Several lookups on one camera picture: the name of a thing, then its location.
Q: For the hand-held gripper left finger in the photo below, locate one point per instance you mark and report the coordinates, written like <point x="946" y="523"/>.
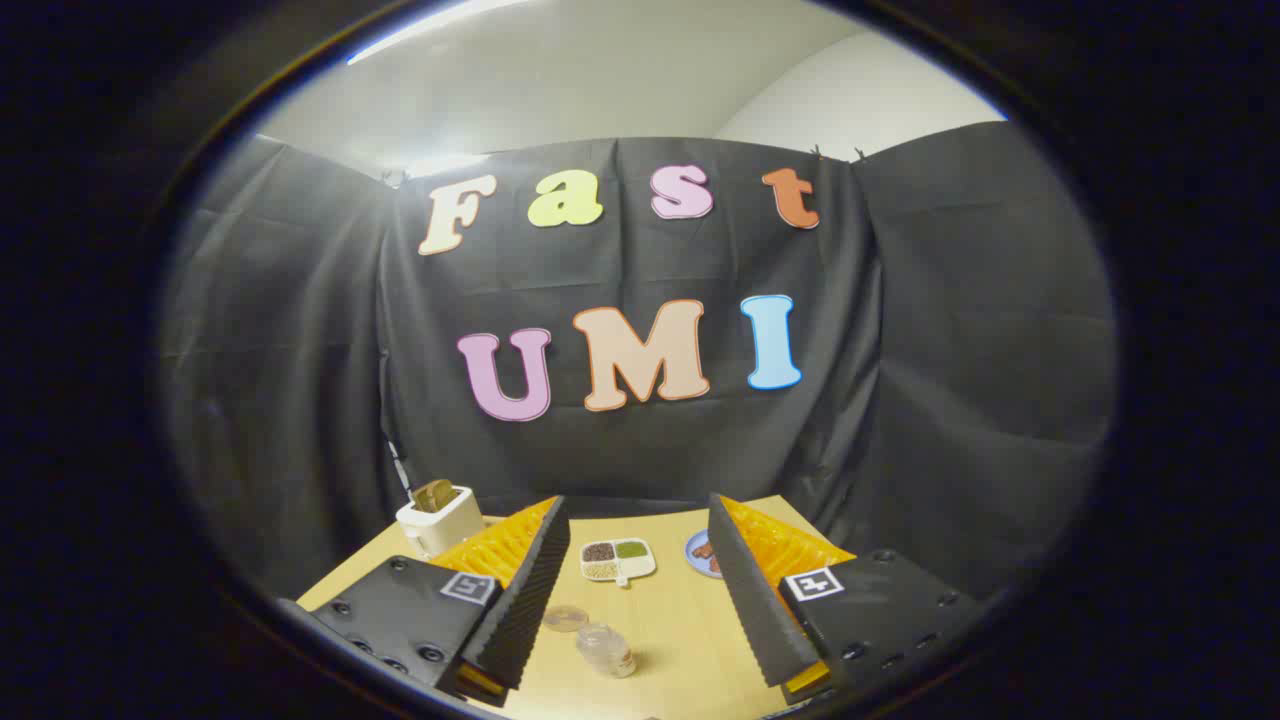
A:
<point x="525" y="610"/>

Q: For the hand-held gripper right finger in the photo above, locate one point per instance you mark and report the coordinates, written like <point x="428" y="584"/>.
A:
<point x="762" y="610"/>

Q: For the round brown coaster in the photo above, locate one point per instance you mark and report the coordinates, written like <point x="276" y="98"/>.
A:
<point x="566" y="618"/>

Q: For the clear plastic juice bottle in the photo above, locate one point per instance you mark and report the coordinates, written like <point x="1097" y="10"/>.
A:
<point x="606" y="650"/>

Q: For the wooden table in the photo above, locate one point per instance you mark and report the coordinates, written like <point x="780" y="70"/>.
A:
<point x="685" y="640"/>

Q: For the blue plate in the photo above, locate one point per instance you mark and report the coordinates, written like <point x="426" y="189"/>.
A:
<point x="694" y="556"/>

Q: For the white divided snack tray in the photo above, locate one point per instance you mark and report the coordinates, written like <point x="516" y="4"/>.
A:
<point x="617" y="562"/>

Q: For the white toaster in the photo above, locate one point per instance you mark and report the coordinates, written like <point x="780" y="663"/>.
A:
<point x="445" y="528"/>

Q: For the brown toast slices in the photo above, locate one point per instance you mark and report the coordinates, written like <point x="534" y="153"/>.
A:
<point x="434" y="495"/>

